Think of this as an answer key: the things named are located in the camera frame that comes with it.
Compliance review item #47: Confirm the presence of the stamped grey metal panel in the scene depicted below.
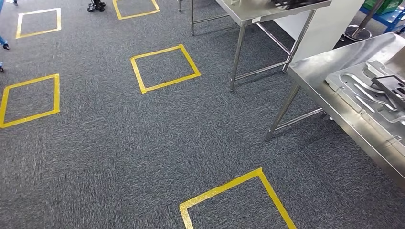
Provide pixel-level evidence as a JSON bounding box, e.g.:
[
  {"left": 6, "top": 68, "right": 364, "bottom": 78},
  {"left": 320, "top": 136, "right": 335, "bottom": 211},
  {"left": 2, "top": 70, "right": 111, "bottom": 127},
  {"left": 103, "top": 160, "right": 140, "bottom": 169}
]
[{"left": 325, "top": 59, "right": 405, "bottom": 159}]

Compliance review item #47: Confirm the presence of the chrome stanchion post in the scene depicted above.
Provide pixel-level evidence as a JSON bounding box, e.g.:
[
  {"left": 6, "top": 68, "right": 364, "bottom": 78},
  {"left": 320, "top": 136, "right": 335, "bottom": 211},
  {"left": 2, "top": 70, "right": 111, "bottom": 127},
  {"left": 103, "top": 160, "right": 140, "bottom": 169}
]
[{"left": 343, "top": 0, "right": 386, "bottom": 42}]

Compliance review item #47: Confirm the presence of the black plastic frame part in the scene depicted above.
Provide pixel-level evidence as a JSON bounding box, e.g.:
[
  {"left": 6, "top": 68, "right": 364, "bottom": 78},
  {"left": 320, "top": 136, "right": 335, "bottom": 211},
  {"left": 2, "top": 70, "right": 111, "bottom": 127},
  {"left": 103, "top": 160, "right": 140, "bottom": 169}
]
[
  {"left": 371, "top": 74, "right": 405, "bottom": 111},
  {"left": 271, "top": 0, "right": 332, "bottom": 10}
]

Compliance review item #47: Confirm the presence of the steel workbench table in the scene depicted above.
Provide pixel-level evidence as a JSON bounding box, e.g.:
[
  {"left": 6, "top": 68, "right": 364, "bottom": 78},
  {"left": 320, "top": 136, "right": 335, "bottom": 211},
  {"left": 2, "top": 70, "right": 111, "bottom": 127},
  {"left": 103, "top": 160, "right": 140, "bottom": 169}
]
[{"left": 264, "top": 31, "right": 405, "bottom": 191}]

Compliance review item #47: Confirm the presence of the white partition cabinet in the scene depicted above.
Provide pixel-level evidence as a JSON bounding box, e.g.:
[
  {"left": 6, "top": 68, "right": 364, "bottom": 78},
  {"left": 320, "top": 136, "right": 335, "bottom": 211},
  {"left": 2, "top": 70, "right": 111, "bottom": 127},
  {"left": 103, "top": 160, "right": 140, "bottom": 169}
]
[{"left": 273, "top": 0, "right": 366, "bottom": 64}]

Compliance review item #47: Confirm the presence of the black wheeled base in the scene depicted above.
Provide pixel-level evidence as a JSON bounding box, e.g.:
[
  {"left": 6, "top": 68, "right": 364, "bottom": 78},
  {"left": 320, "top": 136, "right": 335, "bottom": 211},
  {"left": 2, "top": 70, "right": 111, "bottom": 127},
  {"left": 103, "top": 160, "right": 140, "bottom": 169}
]
[{"left": 87, "top": 0, "right": 107, "bottom": 13}]

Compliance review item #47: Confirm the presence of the green plastic crate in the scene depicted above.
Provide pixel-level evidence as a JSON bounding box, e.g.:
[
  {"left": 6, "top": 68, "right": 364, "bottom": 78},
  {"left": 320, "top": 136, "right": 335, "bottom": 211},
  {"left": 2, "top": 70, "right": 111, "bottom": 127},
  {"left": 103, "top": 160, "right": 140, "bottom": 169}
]
[{"left": 362, "top": 0, "right": 405, "bottom": 15}]

